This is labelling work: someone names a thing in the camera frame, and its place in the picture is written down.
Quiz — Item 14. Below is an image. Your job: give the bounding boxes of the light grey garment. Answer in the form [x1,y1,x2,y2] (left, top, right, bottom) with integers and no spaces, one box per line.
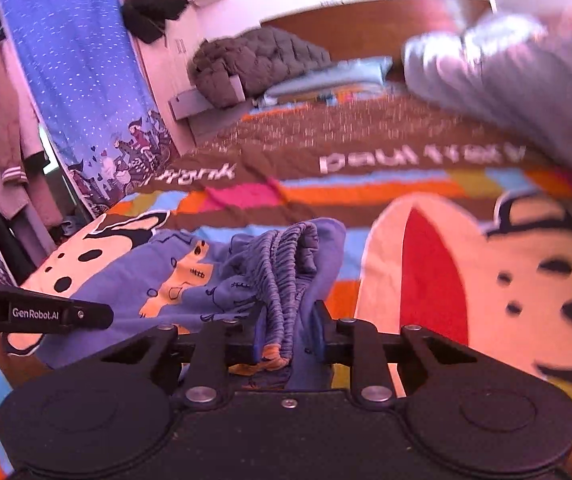
[403,2,572,196]

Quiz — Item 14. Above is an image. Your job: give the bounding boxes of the white bedside cabinet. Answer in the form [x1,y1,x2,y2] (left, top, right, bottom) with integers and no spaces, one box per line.
[133,2,247,157]

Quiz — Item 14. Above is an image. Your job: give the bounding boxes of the printed blanket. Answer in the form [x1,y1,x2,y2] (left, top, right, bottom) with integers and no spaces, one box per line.
[0,92,572,480]

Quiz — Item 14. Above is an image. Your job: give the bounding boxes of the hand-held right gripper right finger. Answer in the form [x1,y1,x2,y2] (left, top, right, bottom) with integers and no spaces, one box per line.
[311,301,477,408]

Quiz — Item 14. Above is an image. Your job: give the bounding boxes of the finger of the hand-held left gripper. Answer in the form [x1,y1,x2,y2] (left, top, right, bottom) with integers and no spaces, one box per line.
[0,279,115,334]

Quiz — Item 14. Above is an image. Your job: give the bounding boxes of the wooden headboard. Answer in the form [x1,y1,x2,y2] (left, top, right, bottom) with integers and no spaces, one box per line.
[261,0,492,68]

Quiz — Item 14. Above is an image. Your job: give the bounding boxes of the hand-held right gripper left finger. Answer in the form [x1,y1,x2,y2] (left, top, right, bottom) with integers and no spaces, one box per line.
[101,305,267,408]

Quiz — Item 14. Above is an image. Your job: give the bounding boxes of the blue printed pants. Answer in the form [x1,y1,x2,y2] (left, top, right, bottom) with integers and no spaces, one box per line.
[33,217,347,391]

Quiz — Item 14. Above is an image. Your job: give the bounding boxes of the light blue pillow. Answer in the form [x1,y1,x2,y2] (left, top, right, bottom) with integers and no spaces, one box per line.
[253,56,394,108]

